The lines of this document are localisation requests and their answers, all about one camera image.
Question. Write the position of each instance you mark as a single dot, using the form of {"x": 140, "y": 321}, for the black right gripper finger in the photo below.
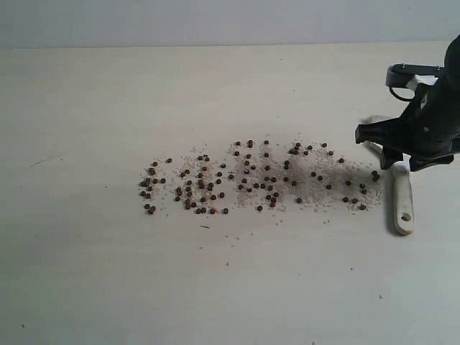
{"x": 384, "y": 133}
{"x": 422, "y": 160}

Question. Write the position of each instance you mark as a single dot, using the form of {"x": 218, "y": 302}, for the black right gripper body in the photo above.
{"x": 430, "y": 123}

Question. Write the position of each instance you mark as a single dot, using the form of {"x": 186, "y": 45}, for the white bristle wooden paint brush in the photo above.
{"x": 401, "y": 197}

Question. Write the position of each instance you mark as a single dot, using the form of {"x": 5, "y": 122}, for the scattered brown round pellets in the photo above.
{"x": 201, "y": 187}

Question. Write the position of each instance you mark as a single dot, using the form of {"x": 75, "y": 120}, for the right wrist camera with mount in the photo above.
{"x": 407, "y": 76}

